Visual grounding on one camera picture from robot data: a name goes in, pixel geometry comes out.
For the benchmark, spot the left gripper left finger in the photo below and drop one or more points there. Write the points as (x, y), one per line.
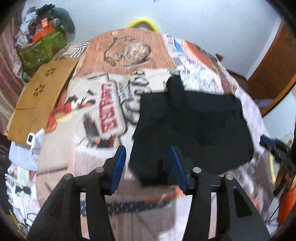
(59, 217)

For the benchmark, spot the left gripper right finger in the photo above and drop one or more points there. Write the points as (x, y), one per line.
(237, 217)

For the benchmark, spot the black small garment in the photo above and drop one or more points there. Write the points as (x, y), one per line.
(208, 128)

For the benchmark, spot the wooden wardrobe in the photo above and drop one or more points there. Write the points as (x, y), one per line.
(275, 75)

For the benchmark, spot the striped pink curtain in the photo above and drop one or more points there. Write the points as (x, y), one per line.
(11, 66)

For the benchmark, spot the newspaper print bed sheet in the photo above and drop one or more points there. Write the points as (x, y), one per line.
(147, 91)

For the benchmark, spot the green storage bin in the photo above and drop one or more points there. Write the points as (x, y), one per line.
(41, 52)

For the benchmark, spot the orange box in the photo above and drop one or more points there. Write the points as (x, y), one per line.
(43, 32)

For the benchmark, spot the yellow foam tube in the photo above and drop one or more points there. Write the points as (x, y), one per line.
(143, 22)

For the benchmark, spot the wooden bed post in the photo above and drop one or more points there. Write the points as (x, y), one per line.
(219, 57)

